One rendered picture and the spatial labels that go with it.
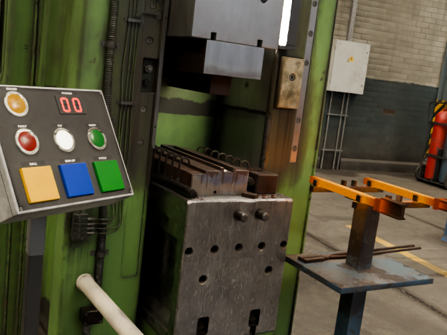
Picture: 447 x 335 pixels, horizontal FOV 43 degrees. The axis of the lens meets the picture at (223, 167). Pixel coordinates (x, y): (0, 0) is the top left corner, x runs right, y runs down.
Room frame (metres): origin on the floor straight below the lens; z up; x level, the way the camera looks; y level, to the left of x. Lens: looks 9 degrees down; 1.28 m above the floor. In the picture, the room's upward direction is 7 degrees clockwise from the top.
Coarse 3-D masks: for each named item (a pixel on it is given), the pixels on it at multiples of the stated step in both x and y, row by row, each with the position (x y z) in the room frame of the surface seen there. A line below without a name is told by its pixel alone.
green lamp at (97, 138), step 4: (92, 132) 1.34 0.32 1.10; (96, 132) 1.35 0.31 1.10; (100, 132) 1.36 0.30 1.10; (92, 136) 1.34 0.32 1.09; (96, 136) 1.35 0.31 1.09; (100, 136) 1.36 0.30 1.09; (92, 140) 1.33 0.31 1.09; (96, 140) 1.34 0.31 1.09; (100, 140) 1.35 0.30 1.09; (96, 144) 1.33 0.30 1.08; (100, 144) 1.35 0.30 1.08
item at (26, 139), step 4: (24, 132) 1.18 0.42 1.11; (28, 132) 1.19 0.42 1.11; (20, 136) 1.17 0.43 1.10; (24, 136) 1.17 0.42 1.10; (28, 136) 1.18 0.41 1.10; (32, 136) 1.19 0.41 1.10; (20, 140) 1.16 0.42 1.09; (24, 140) 1.17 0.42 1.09; (28, 140) 1.18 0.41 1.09; (32, 140) 1.19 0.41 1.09; (20, 144) 1.16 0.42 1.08; (24, 144) 1.17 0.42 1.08; (28, 144) 1.17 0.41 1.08; (32, 144) 1.18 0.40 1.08; (36, 144) 1.19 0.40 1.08; (24, 148) 1.16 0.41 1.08; (28, 148) 1.17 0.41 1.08; (32, 148) 1.18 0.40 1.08
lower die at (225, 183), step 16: (160, 160) 1.80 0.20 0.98; (176, 160) 1.81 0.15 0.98; (192, 160) 1.81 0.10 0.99; (176, 176) 1.70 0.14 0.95; (192, 176) 1.63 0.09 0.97; (208, 176) 1.66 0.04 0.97; (224, 176) 1.69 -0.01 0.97; (240, 176) 1.72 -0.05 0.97; (208, 192) 1.66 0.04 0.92; (224, 192) 1.69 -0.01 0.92; (240, 192) 1.72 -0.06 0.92
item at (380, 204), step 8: (312, 176) 1.90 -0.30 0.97; (320, 184) 1.85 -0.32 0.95; (328, 184) 1.81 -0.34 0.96; (336, 184) 1.80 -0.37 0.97; (336, 192) 1.78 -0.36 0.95; (344, 192) 1.74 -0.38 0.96; (352, 192) 1.71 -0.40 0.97; (360, 192) 1.71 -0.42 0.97; (368, 200) 1.65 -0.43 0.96; (376, 200) 1.60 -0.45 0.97; (384, 200) 1.59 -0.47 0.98; (392, 200) 1.58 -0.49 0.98; (376, 208) 1.60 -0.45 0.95; (384, 208) 1.59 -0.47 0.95; (392, 208) 1.57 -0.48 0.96; (400, 208) 1.54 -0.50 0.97; (392, 216) 1.55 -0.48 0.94; (400, 216) 1.54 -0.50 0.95
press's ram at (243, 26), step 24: (192, 0) 1.61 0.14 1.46; (216, 0) 1.63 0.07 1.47; (240, 0) 1.68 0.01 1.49; (264, 0) 1.73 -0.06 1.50; (168, 24) 1.72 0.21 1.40; (192, 24) 1.60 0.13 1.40; (216, 24) 1.64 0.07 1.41; (240, 24) 1.68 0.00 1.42; (264, 24) 1.73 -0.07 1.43; (264, 48) 1.74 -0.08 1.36
